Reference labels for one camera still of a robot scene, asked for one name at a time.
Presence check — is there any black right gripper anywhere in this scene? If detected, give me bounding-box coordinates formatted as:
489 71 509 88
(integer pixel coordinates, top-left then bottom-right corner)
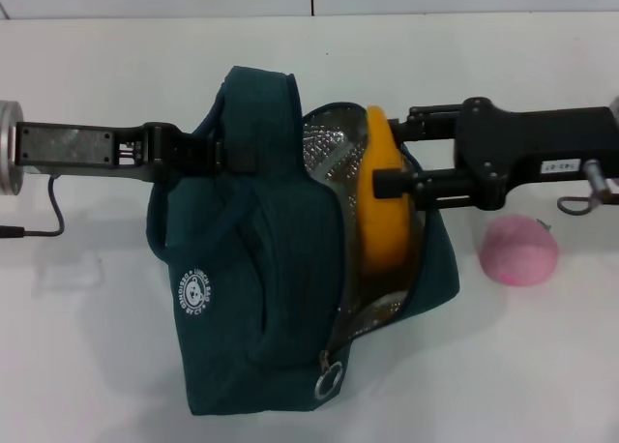
372 97 619 212

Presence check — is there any pink toy peach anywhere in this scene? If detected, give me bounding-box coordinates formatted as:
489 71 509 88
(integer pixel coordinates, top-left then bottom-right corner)
479 214 560 287

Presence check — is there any dark teal insulated lunch bag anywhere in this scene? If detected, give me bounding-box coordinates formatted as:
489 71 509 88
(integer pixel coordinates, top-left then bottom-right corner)
145 65 459 418

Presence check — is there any left gripper cable with plug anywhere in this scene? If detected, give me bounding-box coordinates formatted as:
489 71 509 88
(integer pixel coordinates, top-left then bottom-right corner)
0 174 66 241

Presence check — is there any yellow toy banana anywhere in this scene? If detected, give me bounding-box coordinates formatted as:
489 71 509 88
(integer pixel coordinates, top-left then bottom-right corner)
356 104 417 276

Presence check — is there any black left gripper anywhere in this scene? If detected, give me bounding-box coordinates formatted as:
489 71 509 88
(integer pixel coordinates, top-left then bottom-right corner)
15 121 257 181

